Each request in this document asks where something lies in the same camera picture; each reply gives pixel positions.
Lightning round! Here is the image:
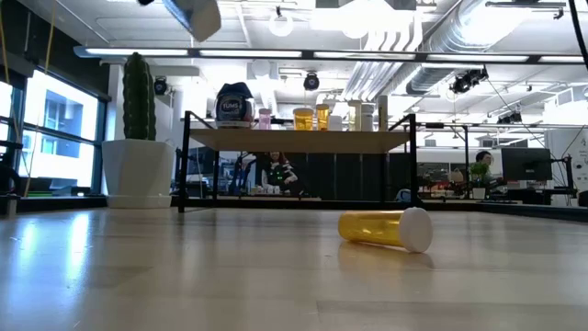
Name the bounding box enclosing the small green potted plant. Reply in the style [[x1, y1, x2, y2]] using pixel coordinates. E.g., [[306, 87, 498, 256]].
[[468, 161, 491, 200]]

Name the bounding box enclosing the wide amber bottle white cap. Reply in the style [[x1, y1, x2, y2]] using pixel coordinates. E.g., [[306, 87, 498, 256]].
[[292, 107, 315, 132]]

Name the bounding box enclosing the white bottle blue label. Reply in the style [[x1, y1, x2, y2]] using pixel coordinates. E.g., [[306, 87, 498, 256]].
[[161, 0, 222, 43]]

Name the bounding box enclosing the person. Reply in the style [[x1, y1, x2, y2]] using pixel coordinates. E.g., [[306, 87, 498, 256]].
[[259, 151, 300, 195], [472, 149, 506, 189]]

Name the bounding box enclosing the wooden shelf black metal frame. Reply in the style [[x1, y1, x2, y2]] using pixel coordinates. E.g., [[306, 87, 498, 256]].
[[177, 109, 419, 215]]

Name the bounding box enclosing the black aluminium table frame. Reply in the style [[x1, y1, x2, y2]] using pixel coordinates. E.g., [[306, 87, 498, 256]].
[[105, 195, 588, 224]]

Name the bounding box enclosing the black computer monitor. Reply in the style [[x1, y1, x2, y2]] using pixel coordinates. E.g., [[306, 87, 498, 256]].
[[500, 146, 554, 182]]

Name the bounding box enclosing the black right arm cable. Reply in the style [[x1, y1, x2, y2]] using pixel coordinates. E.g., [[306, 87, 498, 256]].
[[567, 0, 588, 74]]

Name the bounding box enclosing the silver air duct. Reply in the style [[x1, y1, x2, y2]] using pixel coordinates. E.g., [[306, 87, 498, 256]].
[[404, 0, 534, 97]]

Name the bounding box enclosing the black spotlight cluster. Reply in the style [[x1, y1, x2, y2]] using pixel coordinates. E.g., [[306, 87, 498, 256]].
[[448, 67, 490, 96]]

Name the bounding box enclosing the large white plastic bottle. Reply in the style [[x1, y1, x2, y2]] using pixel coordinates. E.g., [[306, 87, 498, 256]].
[[359, 101, 377, 133]]

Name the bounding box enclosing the black crossbar with light strips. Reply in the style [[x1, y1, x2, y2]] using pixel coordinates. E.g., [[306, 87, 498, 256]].
[[73, 44, 588, 65]]

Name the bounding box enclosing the white hexagonal plant pot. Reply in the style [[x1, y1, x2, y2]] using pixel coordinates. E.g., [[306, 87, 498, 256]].
[[100, 139, 176, 211]]

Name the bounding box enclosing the Tums bottle blue cap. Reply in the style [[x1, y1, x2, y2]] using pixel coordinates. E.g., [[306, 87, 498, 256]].
[[214, 81, 256, 131]]

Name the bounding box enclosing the green cactus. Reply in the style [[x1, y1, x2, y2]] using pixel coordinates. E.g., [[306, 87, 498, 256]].
[[121, 51, 157, 142]]

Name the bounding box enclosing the small amber vial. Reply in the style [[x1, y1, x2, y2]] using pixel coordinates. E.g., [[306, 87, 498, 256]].
[[315, 103, 331, 132]]

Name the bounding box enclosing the white ring lamp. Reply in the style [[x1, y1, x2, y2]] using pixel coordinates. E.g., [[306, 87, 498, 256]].
[[267, 12, 295, 39]]

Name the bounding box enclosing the long amber vial white cap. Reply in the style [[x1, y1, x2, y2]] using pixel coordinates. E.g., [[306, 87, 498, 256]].
[[337, 206, 435, 255]]

